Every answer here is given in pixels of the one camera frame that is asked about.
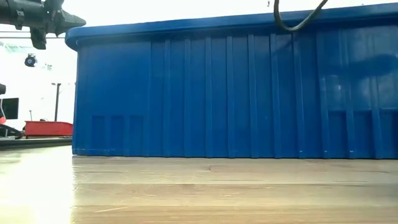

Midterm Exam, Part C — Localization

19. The red plastic bin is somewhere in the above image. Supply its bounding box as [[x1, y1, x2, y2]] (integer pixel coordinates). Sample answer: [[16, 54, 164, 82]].
[[24, 120, 74, 138]]

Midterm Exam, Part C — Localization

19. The blue plastic bin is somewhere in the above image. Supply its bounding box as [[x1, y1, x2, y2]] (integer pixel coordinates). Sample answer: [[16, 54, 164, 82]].
[[65, 2, 398, 160]]

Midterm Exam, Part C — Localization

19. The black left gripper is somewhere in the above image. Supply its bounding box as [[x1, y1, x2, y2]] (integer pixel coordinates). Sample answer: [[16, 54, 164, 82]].
[[0, 0, 87, 36]]

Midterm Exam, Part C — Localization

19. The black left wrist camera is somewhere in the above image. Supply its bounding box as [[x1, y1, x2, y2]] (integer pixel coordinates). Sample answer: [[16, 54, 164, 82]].
[[29, 26, 48, 50]]

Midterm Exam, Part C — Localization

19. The black left side frame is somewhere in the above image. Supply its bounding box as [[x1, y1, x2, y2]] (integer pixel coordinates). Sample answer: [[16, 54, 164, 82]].
[[0, 138, 73, 151]]

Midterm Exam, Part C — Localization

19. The thin black stand pole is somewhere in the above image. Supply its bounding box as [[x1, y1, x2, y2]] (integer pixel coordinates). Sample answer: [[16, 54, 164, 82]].
[[51, 82, 63, 122]]

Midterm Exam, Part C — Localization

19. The black flat monitor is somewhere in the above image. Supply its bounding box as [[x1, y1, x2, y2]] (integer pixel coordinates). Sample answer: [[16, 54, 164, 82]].
[[0, 97, 20, 121]]

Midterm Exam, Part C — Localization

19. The black round ceiling fixture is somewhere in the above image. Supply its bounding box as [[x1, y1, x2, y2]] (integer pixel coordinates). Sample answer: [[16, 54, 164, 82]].
[[24, 53, 39, 68]]

